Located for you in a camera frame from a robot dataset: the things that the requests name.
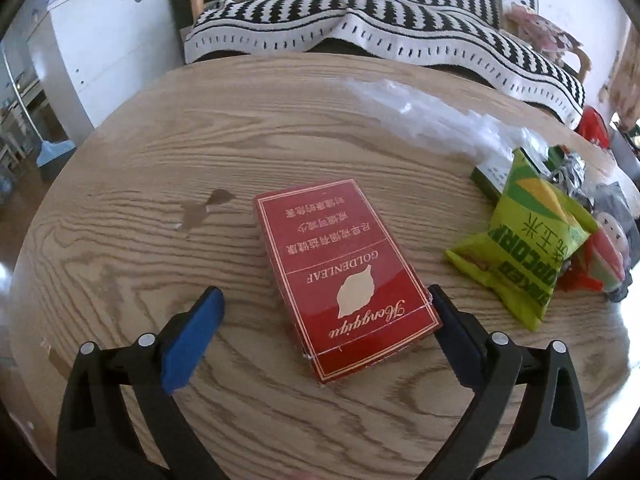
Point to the white cabinet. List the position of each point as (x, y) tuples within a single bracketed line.
[(105, 45)]

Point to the dark green box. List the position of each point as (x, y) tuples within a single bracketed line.
[(487, 177)]

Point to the red plastic bag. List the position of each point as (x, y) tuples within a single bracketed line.
[(594, 125)]

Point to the black and white striped blanket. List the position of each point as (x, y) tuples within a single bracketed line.
[(400, 15)]

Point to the silver foil wrapper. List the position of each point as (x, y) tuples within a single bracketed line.
[(570, 172)]

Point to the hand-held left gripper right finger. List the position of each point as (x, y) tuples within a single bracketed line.
[(460, 347)]

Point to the grey cartoon snack packet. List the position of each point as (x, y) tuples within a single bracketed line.
[(612, 207)]

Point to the black side cabinet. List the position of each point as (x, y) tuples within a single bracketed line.
[(182, 10)]

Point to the red and white wrapper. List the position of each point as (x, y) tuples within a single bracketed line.
[(597, 260)]

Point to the blue dustpan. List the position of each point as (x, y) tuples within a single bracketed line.
[(55, 157)]

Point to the green popcorn packet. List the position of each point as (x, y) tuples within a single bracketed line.
[(530, 240)]

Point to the clear plastic bag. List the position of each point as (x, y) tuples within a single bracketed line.
[(430, 120)]

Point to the patterned curtain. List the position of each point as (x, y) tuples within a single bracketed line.
[(627, 90)]

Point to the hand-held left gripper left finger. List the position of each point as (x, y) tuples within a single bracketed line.
[(192, 342)]

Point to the red cigarette box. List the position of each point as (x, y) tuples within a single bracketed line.
[(340, 270)]

